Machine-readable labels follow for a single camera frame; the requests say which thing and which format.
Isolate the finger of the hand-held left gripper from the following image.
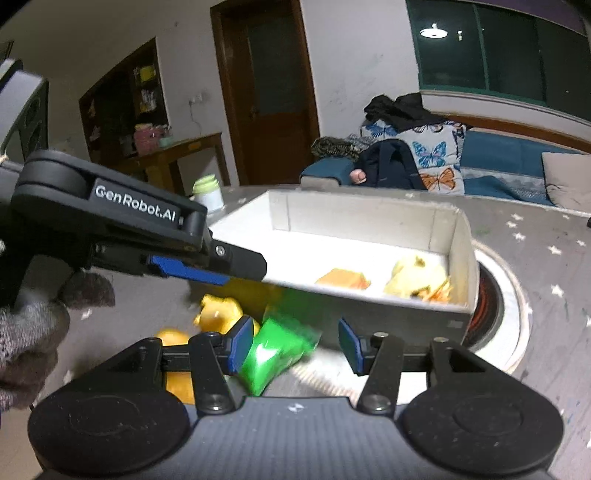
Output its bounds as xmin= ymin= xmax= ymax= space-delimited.
xmin=139 ymin=229 xmax=269 ymax=287

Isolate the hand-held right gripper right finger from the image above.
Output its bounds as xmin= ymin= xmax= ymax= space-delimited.
xmin=338 ymin=318 xmax=514 ymax=414

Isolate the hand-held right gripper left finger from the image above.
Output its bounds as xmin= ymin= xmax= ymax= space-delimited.
xmin=69 ymin=318 xmax=254 ymax=414

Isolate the green plastic packet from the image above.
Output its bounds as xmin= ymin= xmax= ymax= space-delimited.
xmin=238 ymin=288 xmax=324 ymax=398

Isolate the white cardboard box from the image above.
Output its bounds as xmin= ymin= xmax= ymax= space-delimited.
xmin=203 ymin=189 xmax=481 ymax=346

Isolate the person's left hand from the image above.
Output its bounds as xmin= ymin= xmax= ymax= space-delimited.
xmin=0 ymin=271 xmax=116 ymax=411

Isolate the yellow toy figure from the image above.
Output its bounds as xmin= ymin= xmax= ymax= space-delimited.
xmin=193 ymin=294 xmax=260 ymax=337

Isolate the orange round toy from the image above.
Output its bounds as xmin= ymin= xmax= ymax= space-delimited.
xmin=154 ymin=327 xmax=197 ymax=403

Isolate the orange block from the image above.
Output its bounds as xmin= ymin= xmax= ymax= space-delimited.
xmin=315 ymin=268 xmax=372 ymax=291

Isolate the white jar with green lid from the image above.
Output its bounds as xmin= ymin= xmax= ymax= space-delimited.
xmin=191 ymin=175 xmax=225 ymax=216

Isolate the pale yellow toy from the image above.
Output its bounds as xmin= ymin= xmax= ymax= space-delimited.
xmin=383 ymin=256 xmax=454 ymax=304

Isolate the wooden side table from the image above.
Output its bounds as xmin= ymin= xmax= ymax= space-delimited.
xmin=113 ymin=132 xmax=232 ymax=195

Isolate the brown wooden door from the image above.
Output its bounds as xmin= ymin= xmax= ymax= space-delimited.
xmin=210 ymin=0 xmax=321 ymax=188

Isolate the round table heater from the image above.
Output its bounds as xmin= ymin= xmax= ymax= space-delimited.
xmin=463 ymin=240 xmax=534 ymax=376

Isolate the dark navy jacket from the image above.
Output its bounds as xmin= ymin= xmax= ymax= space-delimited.
xmin=355 ymin=138 xmax=426 ymax=190

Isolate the leopard print cloth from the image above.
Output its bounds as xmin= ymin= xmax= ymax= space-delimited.
xmin=310 ymin=136 xmax=366 ymax=161

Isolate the butterfly print pillow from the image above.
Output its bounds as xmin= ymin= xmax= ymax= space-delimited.
xmin=360 ymin=119 xmax=467 ymax=195

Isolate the blue sofa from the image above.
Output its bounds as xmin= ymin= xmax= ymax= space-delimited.
xmin=299 ymin=114 xmax=591 ymax=214

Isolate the black clothes pile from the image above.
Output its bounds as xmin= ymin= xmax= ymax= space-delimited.
xmin=364 ymin=92 xmax=448 ymax=133

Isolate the beige cushion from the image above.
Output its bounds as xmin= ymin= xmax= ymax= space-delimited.
xmin=541 ymin=152 xmax=591 ymax=214

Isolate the green framed window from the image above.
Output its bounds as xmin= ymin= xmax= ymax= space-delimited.
xmin=405 ymin=0 xmax=591 ymax=110

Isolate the wooden wall shelf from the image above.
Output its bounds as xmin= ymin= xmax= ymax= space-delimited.
xmin=78 ymin=37 xmax=168 ymax=168

